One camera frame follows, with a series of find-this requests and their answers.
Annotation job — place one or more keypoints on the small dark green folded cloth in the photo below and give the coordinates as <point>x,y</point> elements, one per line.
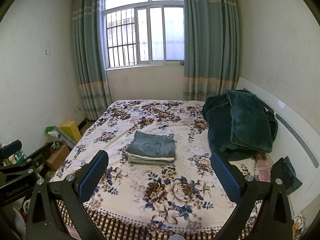
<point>283,169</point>

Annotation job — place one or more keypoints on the white folded pants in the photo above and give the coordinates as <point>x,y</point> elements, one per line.
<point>145,158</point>

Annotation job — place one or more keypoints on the pink bed sheet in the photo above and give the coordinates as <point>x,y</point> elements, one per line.
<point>262,167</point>

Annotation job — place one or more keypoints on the yellow box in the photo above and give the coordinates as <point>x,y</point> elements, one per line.
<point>70,128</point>

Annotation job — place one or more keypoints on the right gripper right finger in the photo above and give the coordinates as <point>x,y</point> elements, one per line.
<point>274,217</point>

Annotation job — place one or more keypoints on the right green curtain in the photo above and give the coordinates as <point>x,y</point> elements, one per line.
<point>211,48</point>

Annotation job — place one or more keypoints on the left green curtain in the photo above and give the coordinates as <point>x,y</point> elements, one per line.
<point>89,54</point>

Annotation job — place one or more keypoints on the brown cardboard box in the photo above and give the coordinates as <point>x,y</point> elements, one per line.
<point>57,157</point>

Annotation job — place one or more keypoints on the large dark green blanket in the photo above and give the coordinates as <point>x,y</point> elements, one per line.
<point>239,126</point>

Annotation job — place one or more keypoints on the window with bars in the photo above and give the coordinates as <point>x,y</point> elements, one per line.
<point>144,32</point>

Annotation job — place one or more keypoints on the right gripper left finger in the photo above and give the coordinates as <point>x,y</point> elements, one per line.
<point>44,219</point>

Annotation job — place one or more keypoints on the floral bed blanket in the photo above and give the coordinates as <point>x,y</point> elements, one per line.
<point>152,202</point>

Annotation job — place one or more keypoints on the white pipe with green cloth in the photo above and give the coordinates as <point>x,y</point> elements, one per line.
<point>54,134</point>

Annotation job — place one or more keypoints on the grey folded pants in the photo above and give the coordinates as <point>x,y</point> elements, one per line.
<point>147,162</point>

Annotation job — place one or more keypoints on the green curtain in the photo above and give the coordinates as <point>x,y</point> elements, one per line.
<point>211,48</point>
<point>89,54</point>

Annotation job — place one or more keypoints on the white headboard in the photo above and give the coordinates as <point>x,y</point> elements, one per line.
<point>297,140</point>

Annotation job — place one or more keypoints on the blue denim shorts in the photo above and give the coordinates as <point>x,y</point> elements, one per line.
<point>152,146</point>

